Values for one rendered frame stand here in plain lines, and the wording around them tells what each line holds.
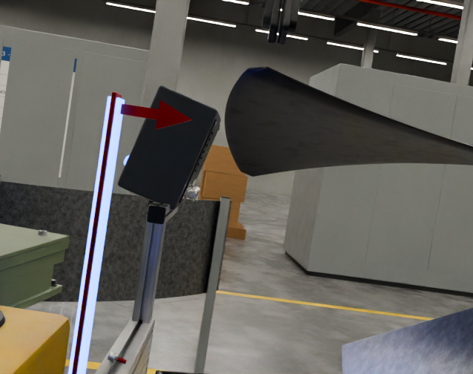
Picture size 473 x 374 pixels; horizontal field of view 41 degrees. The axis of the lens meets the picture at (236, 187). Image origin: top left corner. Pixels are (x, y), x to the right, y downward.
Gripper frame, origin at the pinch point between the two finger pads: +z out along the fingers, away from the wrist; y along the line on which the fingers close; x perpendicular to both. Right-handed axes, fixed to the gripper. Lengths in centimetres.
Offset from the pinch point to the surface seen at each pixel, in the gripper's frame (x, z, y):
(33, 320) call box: -20.4, 28.3, -9.7
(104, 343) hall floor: 315, 36, -61
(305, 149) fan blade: 4.0, 10.4, 4.0
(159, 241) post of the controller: 53, 13, -13
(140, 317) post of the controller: 58, 25, -14
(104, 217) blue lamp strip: 0.9, 19.6, -11.8
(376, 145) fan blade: 0.0, 10.5, 9.4
